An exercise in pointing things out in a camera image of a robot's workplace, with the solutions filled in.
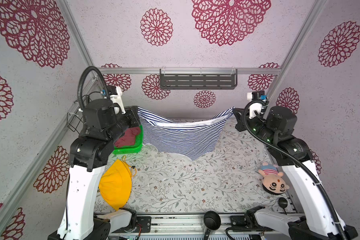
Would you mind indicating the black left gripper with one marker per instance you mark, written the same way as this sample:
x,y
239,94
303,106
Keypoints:
x,y
131,111

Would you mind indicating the blue white striped tank top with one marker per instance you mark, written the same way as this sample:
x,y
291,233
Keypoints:
x,y
191,139

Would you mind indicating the maroon tank top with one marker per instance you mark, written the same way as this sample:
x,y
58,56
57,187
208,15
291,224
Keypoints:
x,y
129,138

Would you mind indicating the green plastic basket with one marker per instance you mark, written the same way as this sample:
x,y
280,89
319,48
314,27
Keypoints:
x,y
131,149

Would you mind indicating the plush doll toy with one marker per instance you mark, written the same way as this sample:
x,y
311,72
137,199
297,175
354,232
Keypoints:
x,y
272,182

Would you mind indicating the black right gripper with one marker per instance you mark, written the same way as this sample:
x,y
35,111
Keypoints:
x,y
240,124

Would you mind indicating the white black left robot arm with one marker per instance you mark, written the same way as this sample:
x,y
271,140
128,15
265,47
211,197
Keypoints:
x,y
105,120

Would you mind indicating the yellow hat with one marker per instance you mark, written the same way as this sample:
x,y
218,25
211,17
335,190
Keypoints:
x,y
116,183

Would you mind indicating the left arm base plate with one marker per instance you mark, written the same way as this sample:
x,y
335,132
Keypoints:
x,y
143,224

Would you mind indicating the grey wall shelf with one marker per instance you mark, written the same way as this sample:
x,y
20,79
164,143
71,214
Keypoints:
x,y
198,81

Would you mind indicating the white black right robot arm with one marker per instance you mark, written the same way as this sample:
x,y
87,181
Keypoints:
x,y
320,221

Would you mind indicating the black small ladle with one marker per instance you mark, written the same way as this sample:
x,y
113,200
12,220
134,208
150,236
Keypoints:
x,y
283,203

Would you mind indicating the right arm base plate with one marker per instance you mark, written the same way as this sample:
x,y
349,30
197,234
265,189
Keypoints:
x,y
238,221

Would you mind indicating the black wire wall rack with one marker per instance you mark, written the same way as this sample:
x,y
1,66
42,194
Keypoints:
x,y
74,122

